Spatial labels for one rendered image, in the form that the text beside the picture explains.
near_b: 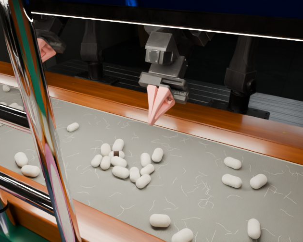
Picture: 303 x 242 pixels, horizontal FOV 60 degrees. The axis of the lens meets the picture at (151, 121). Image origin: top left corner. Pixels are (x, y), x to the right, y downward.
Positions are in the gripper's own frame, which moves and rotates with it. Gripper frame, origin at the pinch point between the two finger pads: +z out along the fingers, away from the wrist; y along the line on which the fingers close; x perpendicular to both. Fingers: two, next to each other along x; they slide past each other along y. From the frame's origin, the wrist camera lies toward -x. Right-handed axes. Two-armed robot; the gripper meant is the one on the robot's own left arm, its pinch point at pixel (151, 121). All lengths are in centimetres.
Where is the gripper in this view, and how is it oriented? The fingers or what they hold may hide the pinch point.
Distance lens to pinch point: 54.6
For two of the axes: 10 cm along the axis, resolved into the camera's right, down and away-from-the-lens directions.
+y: 8.9, 2.4, -4.0
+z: -3.5, 9.0, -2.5
